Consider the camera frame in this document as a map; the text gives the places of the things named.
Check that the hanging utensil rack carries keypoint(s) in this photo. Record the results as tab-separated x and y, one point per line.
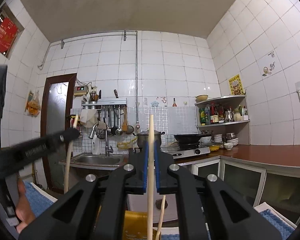
104	114

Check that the yellow perforated utensil holder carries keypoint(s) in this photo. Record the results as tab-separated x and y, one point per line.
135	225

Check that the steel kitchen sink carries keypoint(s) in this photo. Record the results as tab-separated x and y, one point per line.
98	160

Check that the wooden chopstick in holder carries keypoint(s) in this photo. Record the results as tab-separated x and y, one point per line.
162	211

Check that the sink faucet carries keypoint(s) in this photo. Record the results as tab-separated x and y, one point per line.
99	132

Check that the corner shelf unit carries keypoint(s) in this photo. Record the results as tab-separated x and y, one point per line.
224	115

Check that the gas stove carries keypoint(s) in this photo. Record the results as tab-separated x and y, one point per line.
178	152

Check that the left hand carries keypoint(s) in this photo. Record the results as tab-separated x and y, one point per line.
23	212

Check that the kitchen counter cabinets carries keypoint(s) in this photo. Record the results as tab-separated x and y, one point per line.
259	174

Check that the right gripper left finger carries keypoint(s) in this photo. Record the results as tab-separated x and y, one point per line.
93	208

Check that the black wok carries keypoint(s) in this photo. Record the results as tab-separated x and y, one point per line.
190	138

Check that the brown framed door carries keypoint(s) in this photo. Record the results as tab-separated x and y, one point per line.
57	102

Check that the blue textured table mat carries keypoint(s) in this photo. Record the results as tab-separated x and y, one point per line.
40	201

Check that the yellow wall poster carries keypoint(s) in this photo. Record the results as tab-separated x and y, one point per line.
235	85

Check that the wooden chopstick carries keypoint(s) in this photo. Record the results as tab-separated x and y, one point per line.
67	167
162	211
150	179

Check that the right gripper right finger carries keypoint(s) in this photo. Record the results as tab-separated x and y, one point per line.
207	207

